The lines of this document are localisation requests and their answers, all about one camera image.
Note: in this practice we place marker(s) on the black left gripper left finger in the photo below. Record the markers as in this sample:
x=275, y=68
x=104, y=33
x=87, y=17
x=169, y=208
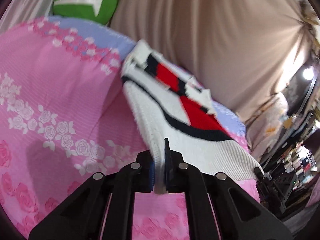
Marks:
x=102, y=207

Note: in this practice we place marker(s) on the green round pillow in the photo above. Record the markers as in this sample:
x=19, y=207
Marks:
x=99, y=11

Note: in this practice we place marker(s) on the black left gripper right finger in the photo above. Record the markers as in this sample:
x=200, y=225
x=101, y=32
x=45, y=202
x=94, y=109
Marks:
x=217, y=207

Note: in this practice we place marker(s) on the pink floral bed quilt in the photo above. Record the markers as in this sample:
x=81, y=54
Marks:
x=64, y=117

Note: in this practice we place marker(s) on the silver satin curtain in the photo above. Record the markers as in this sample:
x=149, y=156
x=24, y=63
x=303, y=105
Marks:
x=19, y=11

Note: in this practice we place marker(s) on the floral cream fabric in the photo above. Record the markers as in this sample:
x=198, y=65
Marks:
x=264, y=127

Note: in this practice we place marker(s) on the beige curtain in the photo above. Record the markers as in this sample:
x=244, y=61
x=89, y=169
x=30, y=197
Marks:
x=243, y=51

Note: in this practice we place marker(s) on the white knitted sweater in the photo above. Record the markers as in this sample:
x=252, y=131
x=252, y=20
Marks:
x=170, y=109

